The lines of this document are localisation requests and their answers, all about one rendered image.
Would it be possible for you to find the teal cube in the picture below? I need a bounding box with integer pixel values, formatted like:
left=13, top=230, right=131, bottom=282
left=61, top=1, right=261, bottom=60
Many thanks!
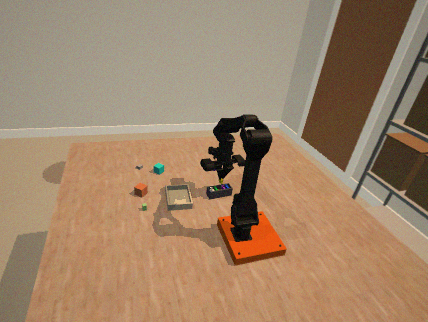
left=153, top=163, right=164, bottom=175

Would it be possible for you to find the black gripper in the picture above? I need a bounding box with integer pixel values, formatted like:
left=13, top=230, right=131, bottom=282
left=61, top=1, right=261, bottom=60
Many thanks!
left=200, top=147, right=245, bottom=180

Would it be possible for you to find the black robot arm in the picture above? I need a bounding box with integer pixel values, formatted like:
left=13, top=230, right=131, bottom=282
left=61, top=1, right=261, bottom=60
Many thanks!
left=213, top=115, right=273, bottom=242

